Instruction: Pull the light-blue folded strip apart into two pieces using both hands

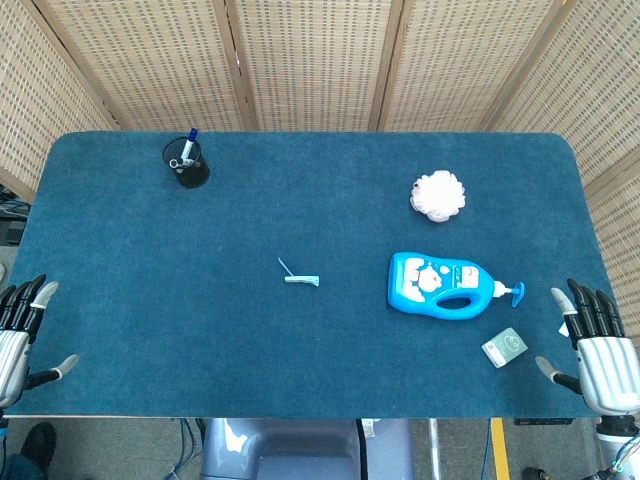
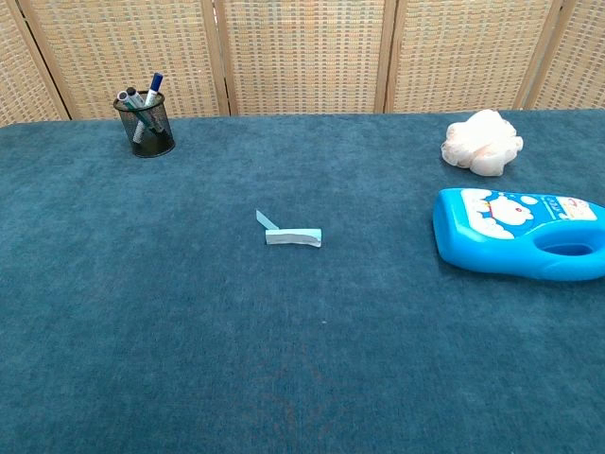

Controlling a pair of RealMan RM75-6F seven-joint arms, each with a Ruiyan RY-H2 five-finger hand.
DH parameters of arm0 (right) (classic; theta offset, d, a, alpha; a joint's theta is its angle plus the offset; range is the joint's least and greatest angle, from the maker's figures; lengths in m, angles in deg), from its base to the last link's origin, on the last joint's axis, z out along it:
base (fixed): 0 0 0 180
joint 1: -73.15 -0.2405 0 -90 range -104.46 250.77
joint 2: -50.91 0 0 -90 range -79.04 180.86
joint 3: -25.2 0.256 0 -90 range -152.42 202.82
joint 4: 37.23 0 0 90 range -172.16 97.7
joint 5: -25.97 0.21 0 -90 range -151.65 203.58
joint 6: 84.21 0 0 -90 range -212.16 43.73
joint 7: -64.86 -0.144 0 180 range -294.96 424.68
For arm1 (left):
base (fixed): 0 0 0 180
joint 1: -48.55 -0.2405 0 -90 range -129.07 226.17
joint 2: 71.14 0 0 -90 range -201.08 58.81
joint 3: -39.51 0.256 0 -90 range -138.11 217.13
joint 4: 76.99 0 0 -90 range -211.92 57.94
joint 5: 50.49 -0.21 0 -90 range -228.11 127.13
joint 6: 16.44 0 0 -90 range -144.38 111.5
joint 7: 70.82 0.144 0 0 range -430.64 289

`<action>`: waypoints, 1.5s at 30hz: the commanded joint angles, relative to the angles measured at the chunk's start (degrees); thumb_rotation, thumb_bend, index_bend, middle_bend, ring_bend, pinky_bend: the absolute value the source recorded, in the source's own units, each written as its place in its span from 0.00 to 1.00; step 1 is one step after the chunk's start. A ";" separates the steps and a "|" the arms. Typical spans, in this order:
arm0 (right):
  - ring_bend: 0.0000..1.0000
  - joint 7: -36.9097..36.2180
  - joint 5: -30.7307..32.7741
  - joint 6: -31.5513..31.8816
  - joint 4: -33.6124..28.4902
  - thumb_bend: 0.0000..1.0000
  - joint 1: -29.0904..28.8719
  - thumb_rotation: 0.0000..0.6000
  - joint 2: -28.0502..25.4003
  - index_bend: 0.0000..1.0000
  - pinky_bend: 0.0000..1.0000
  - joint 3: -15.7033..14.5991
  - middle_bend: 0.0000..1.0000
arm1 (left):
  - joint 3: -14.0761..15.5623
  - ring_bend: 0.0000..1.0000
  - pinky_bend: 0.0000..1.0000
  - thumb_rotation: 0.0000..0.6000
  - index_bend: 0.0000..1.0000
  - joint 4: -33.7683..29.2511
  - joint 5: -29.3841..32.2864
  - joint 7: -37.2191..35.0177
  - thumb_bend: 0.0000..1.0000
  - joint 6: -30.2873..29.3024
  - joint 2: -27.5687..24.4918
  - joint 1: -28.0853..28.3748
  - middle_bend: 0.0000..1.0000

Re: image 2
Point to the green marker with black cap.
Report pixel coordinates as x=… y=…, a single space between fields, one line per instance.
x=135 y=99

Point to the pink mesh bath sponge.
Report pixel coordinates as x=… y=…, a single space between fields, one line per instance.
x=479 y=142

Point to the blue table cloth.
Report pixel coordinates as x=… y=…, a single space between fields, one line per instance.
x=189 y=307

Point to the wicker folding screen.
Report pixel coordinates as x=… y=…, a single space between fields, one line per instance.
x=302 y=57

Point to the blue cartoon pump bottle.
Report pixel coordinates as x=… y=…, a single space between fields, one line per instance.
x=472 y=246

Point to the black mesh pen cup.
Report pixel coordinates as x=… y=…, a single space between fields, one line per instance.
x=157 y=143

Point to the grey marker with white end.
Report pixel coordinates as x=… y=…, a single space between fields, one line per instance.
x=122 y=96

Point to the white marker with blue cap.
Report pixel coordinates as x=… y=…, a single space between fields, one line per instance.
x=152 y=92

